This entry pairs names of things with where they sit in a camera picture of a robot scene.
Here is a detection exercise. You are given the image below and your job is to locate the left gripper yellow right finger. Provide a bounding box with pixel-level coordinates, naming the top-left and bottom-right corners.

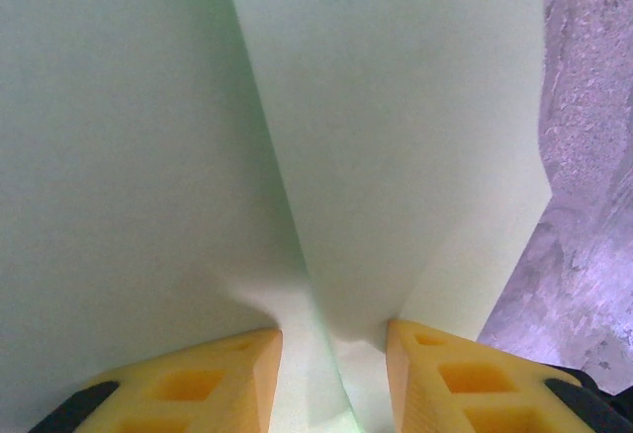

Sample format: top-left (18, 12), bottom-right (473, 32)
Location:
top-left (385, 317), bottom-right (610, 433)

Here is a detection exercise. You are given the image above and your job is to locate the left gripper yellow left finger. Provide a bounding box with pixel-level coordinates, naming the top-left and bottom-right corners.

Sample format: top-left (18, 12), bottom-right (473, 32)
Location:
top-left (29, 327), bottom-right (284, 433)

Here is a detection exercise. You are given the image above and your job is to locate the light green paper sheet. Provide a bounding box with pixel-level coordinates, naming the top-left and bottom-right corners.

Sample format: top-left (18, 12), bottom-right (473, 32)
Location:
top-left (0, 0), bottom-right (554, 433)

